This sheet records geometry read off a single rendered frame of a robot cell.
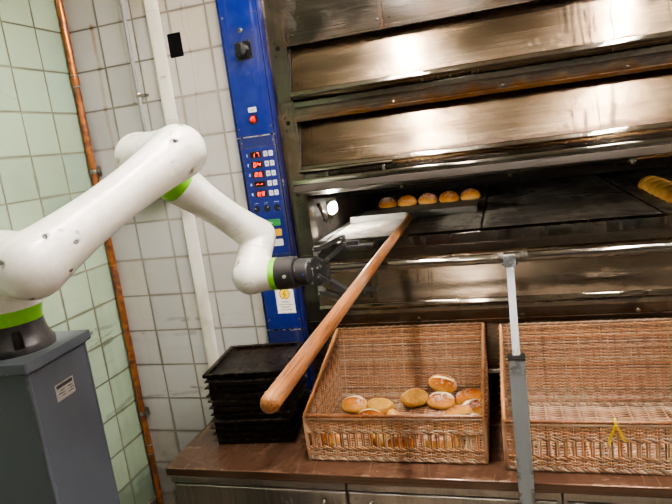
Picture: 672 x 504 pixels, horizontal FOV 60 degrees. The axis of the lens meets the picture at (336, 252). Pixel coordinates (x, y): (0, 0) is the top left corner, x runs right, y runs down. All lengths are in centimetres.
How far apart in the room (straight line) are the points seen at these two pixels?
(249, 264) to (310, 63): 83
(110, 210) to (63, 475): 56
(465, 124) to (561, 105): 30
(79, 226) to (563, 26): 153
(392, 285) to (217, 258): 70
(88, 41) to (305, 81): 90
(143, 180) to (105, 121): 127
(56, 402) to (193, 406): 133
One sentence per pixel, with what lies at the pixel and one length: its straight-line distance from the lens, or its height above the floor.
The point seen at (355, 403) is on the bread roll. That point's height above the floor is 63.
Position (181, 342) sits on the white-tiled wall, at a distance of 254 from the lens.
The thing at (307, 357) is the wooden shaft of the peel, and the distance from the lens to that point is 98.
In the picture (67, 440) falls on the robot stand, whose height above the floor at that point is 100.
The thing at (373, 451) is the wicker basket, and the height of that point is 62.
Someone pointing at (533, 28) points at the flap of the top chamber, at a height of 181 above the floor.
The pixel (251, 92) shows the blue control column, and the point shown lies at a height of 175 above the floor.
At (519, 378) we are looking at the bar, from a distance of 157.
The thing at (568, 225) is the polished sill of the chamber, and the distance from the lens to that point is 207.
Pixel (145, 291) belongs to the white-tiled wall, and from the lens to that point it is 256.
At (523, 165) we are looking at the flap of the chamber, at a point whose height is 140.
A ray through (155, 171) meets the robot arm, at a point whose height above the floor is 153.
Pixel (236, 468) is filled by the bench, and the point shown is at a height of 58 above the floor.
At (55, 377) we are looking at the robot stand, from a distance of 136.
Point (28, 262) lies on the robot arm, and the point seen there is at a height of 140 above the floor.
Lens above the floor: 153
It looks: 10 degrees down
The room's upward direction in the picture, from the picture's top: 7 degrees counter-clockwise
